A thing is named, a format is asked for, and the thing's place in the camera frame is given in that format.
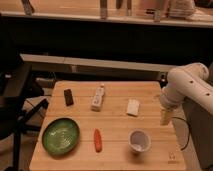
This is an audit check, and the green ceramic bowl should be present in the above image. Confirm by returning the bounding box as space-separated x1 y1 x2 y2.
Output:
42 118 80 156

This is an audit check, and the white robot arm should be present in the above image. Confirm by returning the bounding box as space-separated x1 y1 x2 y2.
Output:
159 63 213 125

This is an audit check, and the white rectangular sponge block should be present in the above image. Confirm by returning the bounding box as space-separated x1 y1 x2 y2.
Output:
126 99 140 116

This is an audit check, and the white paper cup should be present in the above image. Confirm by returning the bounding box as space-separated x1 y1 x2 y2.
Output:
128 130 151 154

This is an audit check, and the white plastic bottle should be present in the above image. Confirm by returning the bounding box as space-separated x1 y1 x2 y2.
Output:
91 83 105 111

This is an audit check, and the orange carrot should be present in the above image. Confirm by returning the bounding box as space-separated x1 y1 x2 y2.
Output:
94 129 102 152

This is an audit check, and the dark brown rectangular block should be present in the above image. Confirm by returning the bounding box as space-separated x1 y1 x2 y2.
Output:
64 89 74 106

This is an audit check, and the black office chair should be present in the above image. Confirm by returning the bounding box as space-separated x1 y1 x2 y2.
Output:
0 52 48 171

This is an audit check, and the black cable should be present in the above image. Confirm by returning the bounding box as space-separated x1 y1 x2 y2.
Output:
171 115 192 152

